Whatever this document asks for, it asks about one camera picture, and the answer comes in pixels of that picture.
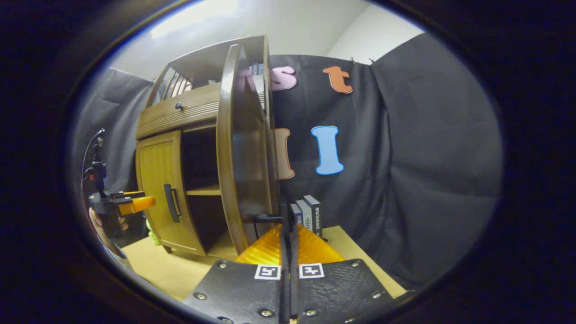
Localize wooden drawer with black knob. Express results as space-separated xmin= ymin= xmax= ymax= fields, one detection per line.
xmin=135 ymin=83 xmax=221 ymax=140

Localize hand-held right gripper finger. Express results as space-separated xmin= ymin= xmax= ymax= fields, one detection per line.
xmin=184 ymin=200 xmax=291 ymax=324
xmin=290 ymin=215 xmax=408 ymax=324

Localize wooden cabinet door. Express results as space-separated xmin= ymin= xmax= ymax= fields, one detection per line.
xmin=136 ymin=130 xmax=208 ymax=257
xmin=216 ymin=44 xmax=284 ymax=256

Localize grey spine book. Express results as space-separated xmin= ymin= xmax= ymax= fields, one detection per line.
xmin=296 ymin=199 xmax=313 ymax=231

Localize black spine book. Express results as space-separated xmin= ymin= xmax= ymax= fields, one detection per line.
xmin=303 ymin=195 xmax=323 ymax=239

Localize green frog toy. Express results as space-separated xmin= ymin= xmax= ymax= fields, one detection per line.
xmin=146 ymin=219 xmax=161 ymax=246

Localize wooden double-door shoe cabinet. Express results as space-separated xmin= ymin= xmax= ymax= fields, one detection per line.
xmin=135 ymin=36 xmax=282 ymax=258

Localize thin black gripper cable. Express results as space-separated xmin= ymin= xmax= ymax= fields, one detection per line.
xmin=81 ymin=129 xmax=107 ymax=181

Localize black backdrop cloth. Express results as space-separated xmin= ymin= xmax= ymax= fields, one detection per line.
xmin=72 ymin=34 xmax=503 ymax=289

